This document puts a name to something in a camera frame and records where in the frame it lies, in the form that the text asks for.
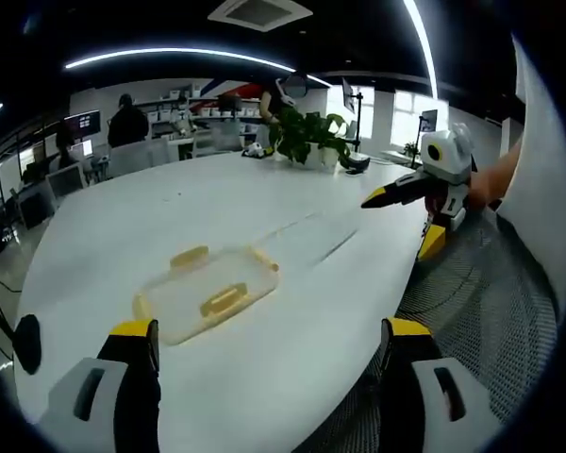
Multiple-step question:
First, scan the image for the ceiling air vent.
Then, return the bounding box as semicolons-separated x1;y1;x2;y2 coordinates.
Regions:
207;0;315;34

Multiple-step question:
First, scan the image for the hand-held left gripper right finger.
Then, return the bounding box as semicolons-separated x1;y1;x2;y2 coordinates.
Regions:
379;316;507;453

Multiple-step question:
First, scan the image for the dark computer monitor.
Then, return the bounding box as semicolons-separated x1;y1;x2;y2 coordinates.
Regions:
64;109;102;141

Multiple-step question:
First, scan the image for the monitor by window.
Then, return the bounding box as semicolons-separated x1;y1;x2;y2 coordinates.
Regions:
418;109;440;134

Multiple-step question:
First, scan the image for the yellow block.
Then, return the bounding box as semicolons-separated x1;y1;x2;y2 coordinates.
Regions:
415;225;448;261

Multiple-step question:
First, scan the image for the green potted plant white pot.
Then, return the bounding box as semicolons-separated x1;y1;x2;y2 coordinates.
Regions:
268;111;354;170

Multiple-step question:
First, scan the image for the person's white shirt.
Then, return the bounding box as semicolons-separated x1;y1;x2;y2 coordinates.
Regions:
493;32;566;306

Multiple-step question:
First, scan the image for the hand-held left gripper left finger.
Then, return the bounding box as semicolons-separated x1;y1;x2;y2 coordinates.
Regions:
37;318;164;453

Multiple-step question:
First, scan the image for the white office chair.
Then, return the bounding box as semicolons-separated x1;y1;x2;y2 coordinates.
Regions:
194;123;242;158
45;161;90;200
107;136;172;179

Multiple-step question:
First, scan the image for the black oval object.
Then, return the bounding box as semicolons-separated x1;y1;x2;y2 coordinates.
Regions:
12;313;43;377

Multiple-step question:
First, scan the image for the clear lid with yellow buckles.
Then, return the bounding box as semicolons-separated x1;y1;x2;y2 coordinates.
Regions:
131;243;284;346

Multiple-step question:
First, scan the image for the black mesh chair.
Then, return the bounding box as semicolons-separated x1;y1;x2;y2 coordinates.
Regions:
306;207;561;453

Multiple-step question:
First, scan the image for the black device on table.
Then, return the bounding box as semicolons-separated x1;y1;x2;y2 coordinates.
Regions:
342;157;373;176

